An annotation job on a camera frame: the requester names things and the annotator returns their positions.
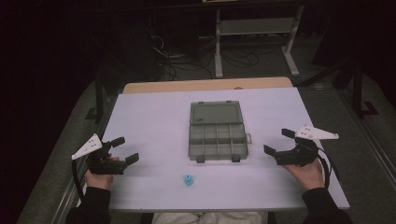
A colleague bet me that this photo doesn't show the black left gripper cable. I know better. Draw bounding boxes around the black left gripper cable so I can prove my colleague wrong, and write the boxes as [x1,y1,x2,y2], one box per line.
[71,158,86,201]

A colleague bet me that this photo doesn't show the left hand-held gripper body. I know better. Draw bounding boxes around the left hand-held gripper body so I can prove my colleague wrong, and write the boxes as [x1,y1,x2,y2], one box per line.
[71,133,129,175]

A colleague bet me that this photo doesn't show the person's left hand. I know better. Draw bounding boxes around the person's left hand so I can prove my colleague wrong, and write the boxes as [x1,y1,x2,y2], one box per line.
[83,154,120,191]

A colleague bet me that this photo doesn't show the grey plastic compartment box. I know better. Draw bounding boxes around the grey plastic compartment box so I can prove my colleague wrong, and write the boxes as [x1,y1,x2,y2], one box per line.
[187,100,253,164]

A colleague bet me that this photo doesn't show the white metal desk frame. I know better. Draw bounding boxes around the white metal desk frame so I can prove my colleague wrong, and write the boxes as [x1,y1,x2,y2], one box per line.
[214,4,305,79]

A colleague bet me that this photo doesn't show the white board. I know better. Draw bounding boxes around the white board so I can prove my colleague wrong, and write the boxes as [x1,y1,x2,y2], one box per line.
[102,86,351,213]

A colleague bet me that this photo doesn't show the bundle of floor cables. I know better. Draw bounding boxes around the bundle of floor cables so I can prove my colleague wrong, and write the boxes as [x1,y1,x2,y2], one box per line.
[150,35,281,82]

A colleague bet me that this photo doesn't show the wooden table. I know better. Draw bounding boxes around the wooden table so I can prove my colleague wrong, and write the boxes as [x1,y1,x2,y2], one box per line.
[122,76,294,95]

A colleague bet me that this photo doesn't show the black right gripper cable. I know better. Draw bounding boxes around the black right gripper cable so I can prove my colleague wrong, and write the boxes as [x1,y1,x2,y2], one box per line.
[317,147,333,189]

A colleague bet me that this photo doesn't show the person's lap white cloth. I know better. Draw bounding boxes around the person's lap white cloth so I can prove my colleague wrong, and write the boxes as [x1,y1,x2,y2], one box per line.
[150,211,269,224]

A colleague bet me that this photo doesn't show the person's right hand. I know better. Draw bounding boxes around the person's right hand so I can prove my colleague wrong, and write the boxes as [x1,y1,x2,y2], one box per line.
[282,157,327,191]

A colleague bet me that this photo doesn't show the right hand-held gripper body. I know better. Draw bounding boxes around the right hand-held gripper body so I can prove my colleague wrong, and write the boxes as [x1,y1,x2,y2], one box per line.
[275,124,340,167]

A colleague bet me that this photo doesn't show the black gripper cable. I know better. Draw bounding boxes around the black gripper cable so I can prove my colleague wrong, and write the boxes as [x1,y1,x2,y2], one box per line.
[317,147,333,189]
[71,158,86,201]

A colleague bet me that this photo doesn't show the black metal stand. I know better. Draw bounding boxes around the black metal stand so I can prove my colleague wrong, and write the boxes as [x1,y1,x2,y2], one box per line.
[297,58,381,119]
[84,69,108,124]

